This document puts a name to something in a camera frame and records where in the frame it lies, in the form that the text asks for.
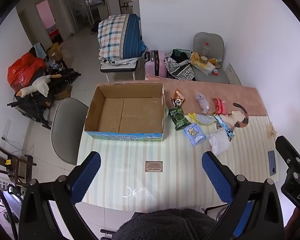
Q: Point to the red plastic bag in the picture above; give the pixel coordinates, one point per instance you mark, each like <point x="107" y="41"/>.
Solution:
<point x="20" y="72"/>

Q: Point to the wooden chair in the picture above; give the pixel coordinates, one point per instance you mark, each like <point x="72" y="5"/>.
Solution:
<point x="17" y="165"/>

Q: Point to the dark fleece garment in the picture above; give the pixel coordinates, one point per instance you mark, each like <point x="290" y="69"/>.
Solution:
<point x="165" y="225"/>

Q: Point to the black folded stroller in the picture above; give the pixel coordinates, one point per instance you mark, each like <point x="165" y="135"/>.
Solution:
<point x="32" y="107"/>

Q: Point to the black green clothing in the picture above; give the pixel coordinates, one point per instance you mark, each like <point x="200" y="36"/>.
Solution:
<point x="180" y="55"/>

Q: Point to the pink suitcase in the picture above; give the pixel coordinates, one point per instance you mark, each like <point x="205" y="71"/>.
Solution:
<point x="160" y="65"/>

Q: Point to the crumpled beige tissue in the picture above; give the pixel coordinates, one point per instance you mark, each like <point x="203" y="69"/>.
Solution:
<point x="270" y="130"/>

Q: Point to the yellow orange packet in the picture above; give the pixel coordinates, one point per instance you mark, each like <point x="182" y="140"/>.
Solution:
<point x="214" y="60"/>

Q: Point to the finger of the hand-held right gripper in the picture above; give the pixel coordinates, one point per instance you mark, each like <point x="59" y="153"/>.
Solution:
<point x="287" y="148"/>

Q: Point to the yellow plastic bag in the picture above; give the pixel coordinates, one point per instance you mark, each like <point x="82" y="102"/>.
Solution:
<point x="195" y="58"/>

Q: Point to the grey shell chair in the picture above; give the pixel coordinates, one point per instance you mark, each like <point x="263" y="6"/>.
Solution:
<point x="65" y="130"/>

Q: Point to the green snack packet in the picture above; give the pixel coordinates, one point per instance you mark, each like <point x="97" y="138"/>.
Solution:
<point x="178" y="117"/>

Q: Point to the white plastic bag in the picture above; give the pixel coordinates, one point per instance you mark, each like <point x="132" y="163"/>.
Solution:
<point x="218" y="141"/>

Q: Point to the light blue cloth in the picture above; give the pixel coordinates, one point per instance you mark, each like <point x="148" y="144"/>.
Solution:
<point x="40" y="51"/>

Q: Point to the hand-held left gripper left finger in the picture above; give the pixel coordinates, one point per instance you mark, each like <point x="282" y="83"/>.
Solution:
<point x="86" y="177"/>

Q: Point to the grey cushioned chair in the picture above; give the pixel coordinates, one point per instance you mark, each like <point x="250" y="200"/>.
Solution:
<point x="208" y="38"/>

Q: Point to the pale green round container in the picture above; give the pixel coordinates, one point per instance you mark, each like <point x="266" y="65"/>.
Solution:
<point x="166" y="111"/>

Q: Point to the small red box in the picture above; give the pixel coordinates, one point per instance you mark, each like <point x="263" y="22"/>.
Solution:
<point x="216" y="72"/>

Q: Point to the blue tissue pack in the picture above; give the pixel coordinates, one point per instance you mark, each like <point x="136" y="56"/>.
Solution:
<point x="194" y="133"/>

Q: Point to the white power strip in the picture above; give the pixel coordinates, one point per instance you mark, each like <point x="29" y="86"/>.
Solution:
<point x="5" y="130"/>

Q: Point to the black white patterned bag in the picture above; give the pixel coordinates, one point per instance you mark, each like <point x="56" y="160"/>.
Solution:
<point x="180" y="71"/>

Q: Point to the grey sock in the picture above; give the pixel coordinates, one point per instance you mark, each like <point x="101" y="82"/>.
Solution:
<point x="202" y="102"/>

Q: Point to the orange snack packet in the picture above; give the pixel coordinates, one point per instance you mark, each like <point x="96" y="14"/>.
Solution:
<point x="178" y="98"/>

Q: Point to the yellow cardboard box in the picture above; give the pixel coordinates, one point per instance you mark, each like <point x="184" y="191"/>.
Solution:
<point x="53" y="52"/>

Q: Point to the white padded bench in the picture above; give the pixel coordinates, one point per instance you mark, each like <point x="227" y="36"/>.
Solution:
<point x="117" y="68"/>

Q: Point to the blue phone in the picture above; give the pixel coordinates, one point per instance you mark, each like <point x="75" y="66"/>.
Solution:
<point x="272" y="162"/>

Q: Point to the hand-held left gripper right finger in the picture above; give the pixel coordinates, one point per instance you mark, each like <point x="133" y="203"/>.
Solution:
<point x="217" y="177"/>

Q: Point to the clear plastic bottle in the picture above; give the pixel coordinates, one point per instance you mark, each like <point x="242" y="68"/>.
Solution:
<point x="205" y="50"/>

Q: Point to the brown tape roll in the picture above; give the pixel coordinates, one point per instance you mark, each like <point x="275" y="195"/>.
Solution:
<point x="203" y="59"/>

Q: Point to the brown cardboard box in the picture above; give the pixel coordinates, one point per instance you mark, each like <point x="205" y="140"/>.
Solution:
<point x="63" y="93"/>

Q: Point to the white plush goose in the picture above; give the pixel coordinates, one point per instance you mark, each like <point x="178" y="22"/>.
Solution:
<point x="40" y="85"/>

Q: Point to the plaid blue bedding bundle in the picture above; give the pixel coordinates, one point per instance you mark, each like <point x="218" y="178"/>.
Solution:
<point x="112" y="35"/>

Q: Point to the red packet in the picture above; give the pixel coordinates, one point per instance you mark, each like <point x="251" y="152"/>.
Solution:
<point x="219" y="106"/>

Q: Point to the white tissue pack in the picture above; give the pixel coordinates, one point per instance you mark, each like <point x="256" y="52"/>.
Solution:
<point x="205" y="68"/>

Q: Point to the yellow bubble wrap bag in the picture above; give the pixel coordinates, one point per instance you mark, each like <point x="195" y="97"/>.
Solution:
<point x="202" y="120"/>

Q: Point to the blue striped packet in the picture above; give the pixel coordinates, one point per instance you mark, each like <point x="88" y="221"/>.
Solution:
<point x="225" y="126"/>

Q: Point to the white board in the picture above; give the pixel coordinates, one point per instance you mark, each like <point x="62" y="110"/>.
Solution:
<point x="232" y="73"/>

